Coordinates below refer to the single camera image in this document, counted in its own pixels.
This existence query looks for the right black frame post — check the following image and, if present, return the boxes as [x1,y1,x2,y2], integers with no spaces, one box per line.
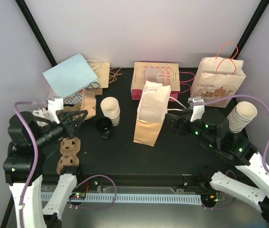
[231,0,269,59]

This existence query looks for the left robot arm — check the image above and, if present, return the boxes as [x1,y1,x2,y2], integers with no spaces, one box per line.
[3,110,88,228]

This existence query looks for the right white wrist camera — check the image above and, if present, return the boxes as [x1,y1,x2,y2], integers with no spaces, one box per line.
[188,96,205,123]

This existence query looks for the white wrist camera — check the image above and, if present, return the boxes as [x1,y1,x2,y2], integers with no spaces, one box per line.
[188,96,205,123]
[47,97,64,124]

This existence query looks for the stack of black lids left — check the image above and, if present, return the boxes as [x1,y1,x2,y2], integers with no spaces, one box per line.
[95,117,113,140]

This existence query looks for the left black frame post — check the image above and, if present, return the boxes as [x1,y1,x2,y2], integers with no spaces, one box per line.
[15,0,57,67]

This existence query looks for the pulp carrier near front edge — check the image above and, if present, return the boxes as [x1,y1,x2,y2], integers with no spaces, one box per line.
[56,137,81,175]

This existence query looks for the small circuit board left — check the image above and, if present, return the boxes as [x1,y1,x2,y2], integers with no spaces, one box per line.
[69,192,86,200]

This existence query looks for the light blue cable duct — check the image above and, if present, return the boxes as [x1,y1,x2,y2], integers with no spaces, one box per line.
[40,192,202,206]

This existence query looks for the black frame post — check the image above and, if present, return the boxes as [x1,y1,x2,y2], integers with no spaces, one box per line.
[231,0,269,59]
[15,0,57,67]

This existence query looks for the stack of paper cups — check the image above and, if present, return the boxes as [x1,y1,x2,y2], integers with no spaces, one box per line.
[100,97,120,126]
[227,101,258,133]

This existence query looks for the cream bear paper bag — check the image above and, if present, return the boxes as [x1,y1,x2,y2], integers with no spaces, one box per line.
[190,53,246,102]

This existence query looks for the pink cakes paper bag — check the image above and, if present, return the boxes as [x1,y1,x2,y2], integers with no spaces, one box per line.
[131,62,193,100]

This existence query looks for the small circuit board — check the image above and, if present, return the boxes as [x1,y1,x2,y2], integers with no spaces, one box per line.
[69,192,86,200]
[201,192,226,203]

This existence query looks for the small circuit board right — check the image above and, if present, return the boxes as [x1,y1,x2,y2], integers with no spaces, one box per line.
[201,192,226,203]

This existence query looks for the kraft bag with white handles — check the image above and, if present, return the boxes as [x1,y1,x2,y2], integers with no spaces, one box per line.
[133,81,172,146]

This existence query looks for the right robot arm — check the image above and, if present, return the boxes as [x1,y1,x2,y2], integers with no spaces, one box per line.
[166,109,269,223]

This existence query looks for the front purple cable loop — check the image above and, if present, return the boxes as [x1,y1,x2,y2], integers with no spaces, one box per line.
[68,175,117,211]

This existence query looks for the left stack of paper cups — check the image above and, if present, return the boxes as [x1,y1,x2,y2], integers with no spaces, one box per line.
[100,97,120,126]

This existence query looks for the black front rail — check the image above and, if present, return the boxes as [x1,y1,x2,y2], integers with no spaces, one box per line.
[42,174,209,192]

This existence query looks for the right stack of paper cups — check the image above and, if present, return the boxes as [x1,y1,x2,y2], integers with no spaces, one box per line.
[227,101,258,133]

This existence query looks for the two-cup pulp carrier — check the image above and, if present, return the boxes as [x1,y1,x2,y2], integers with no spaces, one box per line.
[63,90,96,120]

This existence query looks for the light blue paper bag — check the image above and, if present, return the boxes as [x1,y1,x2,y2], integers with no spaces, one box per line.
[43,53,97,98]

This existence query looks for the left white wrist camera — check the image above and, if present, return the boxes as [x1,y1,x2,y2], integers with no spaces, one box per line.
[47,97,64,124]

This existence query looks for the yellow flat paper bag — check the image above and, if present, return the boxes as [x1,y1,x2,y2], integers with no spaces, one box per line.
[86,59,110,88]

